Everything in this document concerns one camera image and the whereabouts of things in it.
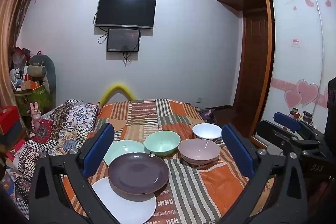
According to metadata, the orange box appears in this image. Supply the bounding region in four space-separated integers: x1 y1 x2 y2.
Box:
22 80 44 90

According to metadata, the brown striped curtain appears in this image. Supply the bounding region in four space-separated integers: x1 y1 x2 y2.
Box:
0 0 45 109

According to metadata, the brown wooden door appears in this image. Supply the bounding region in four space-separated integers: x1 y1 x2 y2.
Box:
234 10 271 109

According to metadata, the pink bunny figure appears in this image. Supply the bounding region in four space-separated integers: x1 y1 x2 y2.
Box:
30 102 42 131

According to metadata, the red box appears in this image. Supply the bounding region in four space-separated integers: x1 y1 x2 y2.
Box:
0 106 20 135

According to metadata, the orange striped patchwork bedspread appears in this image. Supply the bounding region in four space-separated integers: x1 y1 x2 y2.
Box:
62 98 276 224

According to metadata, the white plate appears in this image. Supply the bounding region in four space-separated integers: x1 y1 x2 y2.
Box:
91 177 157 224

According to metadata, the white bowl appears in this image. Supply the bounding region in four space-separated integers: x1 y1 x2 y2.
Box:
192 123 222 141

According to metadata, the green box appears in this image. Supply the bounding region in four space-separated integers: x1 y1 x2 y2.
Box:
16 85 53 115

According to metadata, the yellow foam tube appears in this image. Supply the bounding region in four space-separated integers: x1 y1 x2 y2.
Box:
99 83 135 105

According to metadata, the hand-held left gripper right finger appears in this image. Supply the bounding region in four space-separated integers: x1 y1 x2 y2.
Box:
221 124 307 224

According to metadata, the grey plush toy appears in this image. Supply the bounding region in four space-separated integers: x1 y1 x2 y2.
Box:
28 54 57 94

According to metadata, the green bowl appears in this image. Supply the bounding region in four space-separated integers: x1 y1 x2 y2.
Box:
144 131 181 157

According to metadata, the patterned patchwork quilt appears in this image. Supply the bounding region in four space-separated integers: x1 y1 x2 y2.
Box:
5 99 101 214

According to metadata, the mint green plate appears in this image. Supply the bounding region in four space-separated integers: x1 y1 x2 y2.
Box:
104 140 146 167

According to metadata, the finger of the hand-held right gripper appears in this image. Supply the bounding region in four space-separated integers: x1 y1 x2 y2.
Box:
273 112 319 139
256 120 319 156

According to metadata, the wooden wardrobe with white doors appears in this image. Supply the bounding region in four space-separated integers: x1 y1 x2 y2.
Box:
215 0 336 151

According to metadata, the small black wall monitor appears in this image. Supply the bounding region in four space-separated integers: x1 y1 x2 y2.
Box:
106 28 140 53

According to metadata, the black wall television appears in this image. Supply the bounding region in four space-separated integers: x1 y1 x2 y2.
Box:
95 0 157 29

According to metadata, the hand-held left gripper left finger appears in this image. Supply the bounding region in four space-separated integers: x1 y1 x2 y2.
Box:
29 123 121 224

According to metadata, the purple bag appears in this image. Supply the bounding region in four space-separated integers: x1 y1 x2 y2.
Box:
198 109 217 125

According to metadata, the pale purple bowl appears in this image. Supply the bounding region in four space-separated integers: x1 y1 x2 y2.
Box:
178 138 221 166

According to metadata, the dark blue box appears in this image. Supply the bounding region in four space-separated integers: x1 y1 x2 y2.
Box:
0 123 27 147

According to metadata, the dark purple plate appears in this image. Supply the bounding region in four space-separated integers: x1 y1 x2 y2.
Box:
108 152 170 195

